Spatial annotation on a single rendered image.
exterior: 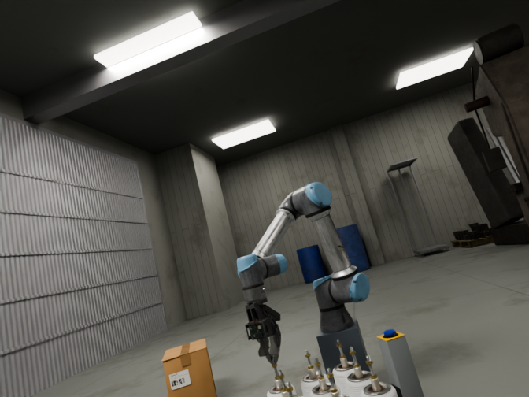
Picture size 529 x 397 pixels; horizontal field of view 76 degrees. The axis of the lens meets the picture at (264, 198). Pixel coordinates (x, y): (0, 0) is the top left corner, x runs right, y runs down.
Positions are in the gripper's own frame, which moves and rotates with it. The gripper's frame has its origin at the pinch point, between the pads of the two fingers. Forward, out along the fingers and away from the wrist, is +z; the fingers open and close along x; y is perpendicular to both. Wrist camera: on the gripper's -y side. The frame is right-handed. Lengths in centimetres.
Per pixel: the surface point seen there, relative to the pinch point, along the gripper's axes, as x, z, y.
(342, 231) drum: -122, -51, -589
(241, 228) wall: -370, -127, -611
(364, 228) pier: -93, -49, -669
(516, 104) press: 158, -118, -302
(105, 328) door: -345, -2, -187
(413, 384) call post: 38.2, 18.2, -18.3
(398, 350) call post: 37.0, 7.0, -17.4
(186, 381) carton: -77, 18, -37
